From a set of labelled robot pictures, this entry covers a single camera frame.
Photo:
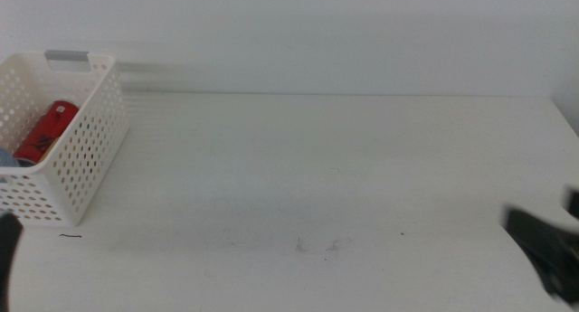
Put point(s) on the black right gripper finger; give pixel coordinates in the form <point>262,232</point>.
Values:
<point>573,202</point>
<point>552,253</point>

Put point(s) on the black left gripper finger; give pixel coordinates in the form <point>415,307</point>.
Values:
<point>8,253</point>

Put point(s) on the clear water bottle blue cap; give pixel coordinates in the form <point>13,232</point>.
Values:
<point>8,159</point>

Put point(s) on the red cola can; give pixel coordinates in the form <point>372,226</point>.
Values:
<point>47,131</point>

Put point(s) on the small black thread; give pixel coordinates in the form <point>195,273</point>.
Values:
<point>70,235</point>

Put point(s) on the white perforated plastic basket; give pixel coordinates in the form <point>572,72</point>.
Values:
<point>90,140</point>

